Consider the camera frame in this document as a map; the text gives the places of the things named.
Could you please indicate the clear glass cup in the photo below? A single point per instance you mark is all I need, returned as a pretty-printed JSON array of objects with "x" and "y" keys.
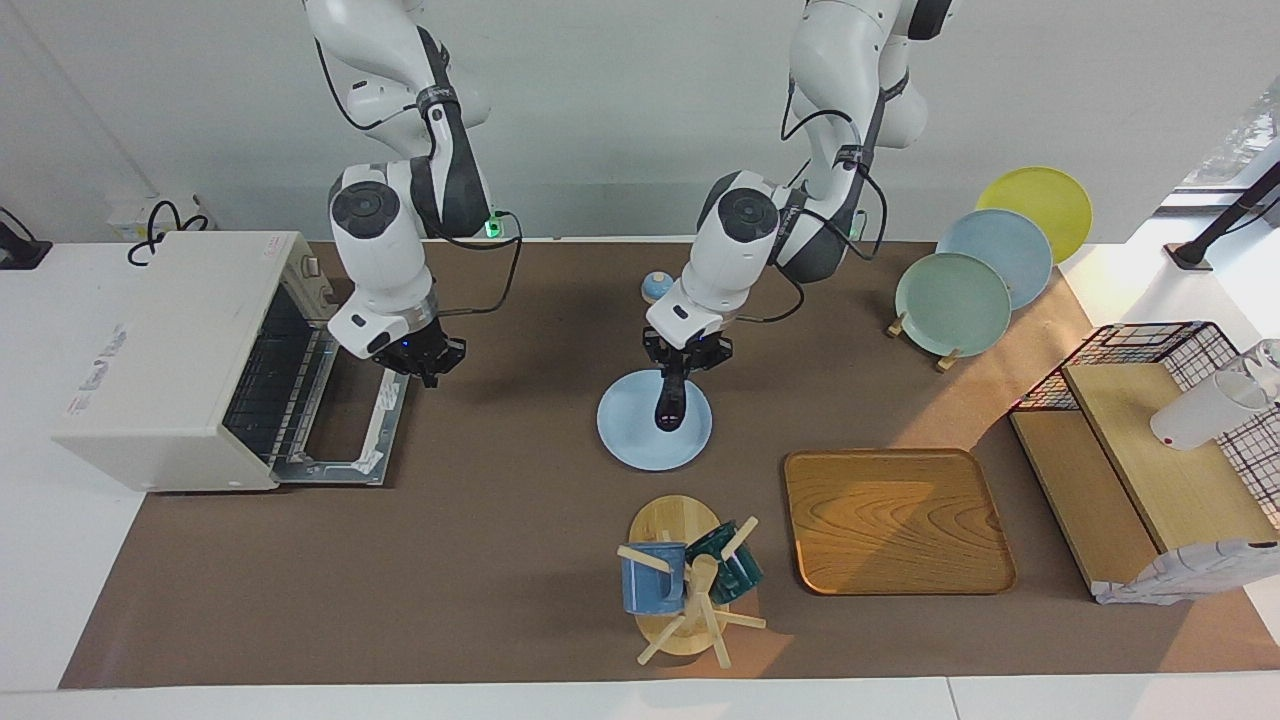
[{"x": 1268, "y": 358}]

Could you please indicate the white patterned cloth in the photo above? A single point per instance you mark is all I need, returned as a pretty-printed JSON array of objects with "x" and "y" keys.
[{"x": 1190, "y": 570}]

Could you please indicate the wooden plate rack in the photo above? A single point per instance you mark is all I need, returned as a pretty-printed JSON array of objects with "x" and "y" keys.
[{"x": 896, "y": 326}]

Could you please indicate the dark green mug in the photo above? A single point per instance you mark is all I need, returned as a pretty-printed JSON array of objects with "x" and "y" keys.
[{"x": 738, "y": 578}]

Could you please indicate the white cup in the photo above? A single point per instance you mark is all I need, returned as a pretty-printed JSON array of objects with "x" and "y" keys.
[{"x": 1200, "y": 410}]

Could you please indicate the wooden step shelf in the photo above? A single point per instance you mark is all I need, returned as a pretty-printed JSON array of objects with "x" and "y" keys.
[{"x": 1160, "y": 470}]

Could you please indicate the black clamp device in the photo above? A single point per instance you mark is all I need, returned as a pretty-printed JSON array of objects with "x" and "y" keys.
[{"x": 20, "y": 252}]

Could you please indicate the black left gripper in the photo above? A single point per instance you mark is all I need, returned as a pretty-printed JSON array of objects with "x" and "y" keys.
[{"x": 690, "y": 356}]

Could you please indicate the brown table mat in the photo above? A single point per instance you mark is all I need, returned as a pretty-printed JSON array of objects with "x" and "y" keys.
[{"x": 450, "y": 560}]

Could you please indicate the wooden mug tree stand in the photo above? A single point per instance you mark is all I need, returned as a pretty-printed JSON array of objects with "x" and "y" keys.
[{"x": 670, "y": 525}]

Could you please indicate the pale green plate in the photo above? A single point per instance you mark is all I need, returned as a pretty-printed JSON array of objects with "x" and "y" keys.
[{"x": 955, "y": 305}]

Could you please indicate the black stand pole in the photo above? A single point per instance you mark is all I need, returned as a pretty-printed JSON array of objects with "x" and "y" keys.
[{"x": 1190, "y": 255}]

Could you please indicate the light blue plate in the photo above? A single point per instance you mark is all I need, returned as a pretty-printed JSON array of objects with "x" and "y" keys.
[{"x": 630, "y": 430}]

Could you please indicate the wooden serving tray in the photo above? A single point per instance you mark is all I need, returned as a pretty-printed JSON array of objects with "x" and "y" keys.
[{"x": 900, "y": 520}]

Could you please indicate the white wall socket box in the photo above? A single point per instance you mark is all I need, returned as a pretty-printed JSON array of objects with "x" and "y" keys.
[{"x": 125, "y": 215}]

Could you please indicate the blue mug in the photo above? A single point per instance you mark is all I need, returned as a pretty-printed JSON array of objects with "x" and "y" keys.
[{"x": 650, "y": 585}]

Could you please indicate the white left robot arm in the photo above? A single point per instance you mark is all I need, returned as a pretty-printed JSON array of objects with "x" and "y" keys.
[{"x": 730, "y": 260}]

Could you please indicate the small blue bell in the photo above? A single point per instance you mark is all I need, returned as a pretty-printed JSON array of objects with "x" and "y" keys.
[{"x": 655, "y": 290}]

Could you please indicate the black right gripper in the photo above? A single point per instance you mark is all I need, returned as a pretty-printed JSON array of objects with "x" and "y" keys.
[{"x": 425, "y": 352}]

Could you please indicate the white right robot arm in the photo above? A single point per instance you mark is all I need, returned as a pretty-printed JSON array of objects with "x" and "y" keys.
[{"x": 375, "y": 260}]

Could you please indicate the white toaster oven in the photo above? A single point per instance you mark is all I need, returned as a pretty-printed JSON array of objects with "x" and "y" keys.
[{"x": 160, "y": 370}]

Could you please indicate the yellow plate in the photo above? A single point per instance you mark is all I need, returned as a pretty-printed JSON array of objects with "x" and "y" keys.
[{"x": 1040, "y": 195}]

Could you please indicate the pale blue racked plate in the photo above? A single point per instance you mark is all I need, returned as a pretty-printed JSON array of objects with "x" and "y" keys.
[{"x": 1000, "y": 240}]

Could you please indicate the dark purple eggplant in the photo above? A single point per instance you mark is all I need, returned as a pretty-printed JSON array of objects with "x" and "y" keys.
[{"x": 668, "y": 410}]

